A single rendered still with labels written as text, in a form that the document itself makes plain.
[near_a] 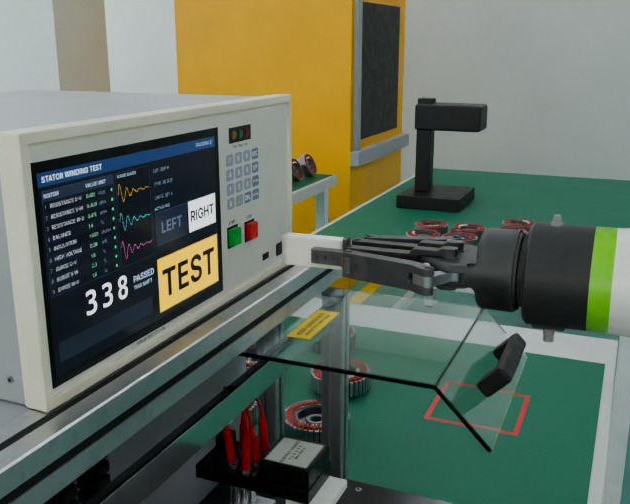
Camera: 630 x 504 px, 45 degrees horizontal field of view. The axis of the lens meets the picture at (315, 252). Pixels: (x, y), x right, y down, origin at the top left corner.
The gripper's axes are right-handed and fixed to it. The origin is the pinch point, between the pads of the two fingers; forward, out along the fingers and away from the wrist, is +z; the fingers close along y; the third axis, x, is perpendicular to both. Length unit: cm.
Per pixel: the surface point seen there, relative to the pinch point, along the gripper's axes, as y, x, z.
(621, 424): 140, -82, -33
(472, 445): 44, -43, -9
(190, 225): -8.1, 3.6, 9.5
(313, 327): 6.9, -11.1, 3.3
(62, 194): -24.9, 9.7, 9.5
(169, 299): -12.2, -2.4, 9.6
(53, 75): 278, 5, 274
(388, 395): 56, -43, 9
